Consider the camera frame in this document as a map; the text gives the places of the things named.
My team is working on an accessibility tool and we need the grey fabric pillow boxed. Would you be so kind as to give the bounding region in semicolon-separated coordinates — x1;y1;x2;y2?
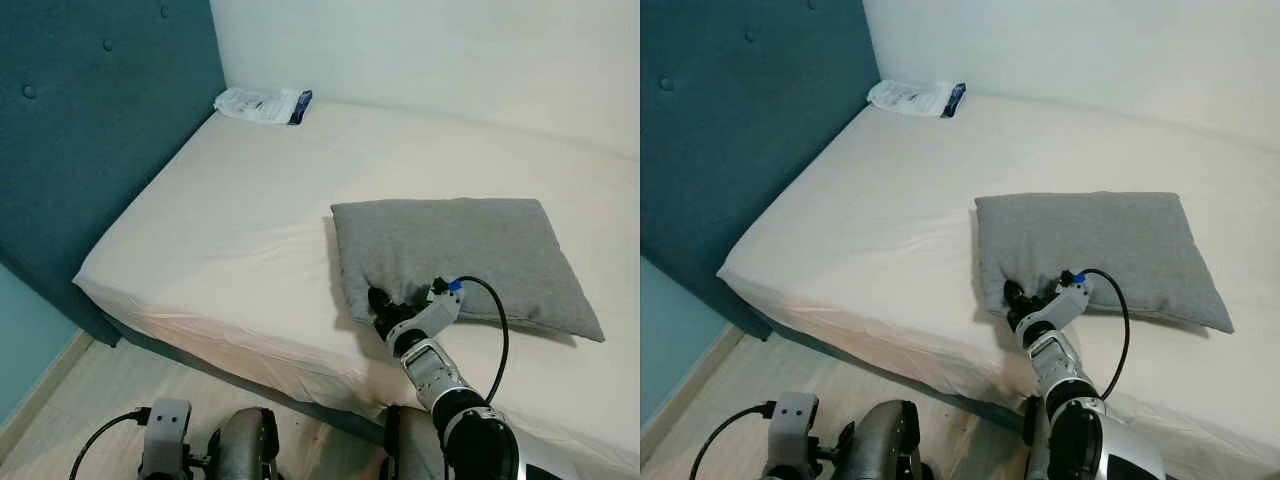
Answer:
330;197;606;344
975;192;1235;335

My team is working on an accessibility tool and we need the bed with white sheet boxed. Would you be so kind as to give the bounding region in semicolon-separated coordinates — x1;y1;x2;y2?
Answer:
717;91;1280;480
73;95;641;476

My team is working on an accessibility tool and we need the white packet with blue edge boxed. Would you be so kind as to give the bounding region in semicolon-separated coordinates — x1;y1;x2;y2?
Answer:
867;80;967;119
214;87;314;127

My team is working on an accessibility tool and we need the beige wooden skirting board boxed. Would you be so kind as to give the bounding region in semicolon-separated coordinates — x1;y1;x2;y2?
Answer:
0;330;96;463
640;324;747;463

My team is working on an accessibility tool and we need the teal tufted fabric headboard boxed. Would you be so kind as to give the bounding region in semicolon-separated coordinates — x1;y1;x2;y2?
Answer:
640;0;882;342
0;0;229;347

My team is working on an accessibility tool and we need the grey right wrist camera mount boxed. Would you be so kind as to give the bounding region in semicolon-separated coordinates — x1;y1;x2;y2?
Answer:
385;281;465;347
1018;276;1094;347

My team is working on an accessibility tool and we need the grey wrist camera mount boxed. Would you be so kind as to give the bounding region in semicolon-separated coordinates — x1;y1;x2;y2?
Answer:
139;398;194;480
768;392;822;480
1018;276;1094;347
385;281;465;347

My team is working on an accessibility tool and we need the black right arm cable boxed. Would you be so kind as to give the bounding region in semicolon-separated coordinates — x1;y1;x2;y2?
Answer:
452;276;511;407
1078;267;1132;402

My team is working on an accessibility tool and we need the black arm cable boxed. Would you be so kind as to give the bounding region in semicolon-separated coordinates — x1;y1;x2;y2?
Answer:
68;407;153;480
1078;267;1132;402
689;400;780;480
452;276;511;407

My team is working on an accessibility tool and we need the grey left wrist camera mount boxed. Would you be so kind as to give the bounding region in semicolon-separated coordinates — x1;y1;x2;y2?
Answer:
768;392;822;480
139;398;194;480

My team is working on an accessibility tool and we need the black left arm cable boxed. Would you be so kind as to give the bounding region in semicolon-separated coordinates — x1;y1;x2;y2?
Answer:
689;400;780;480
68;407;153;480

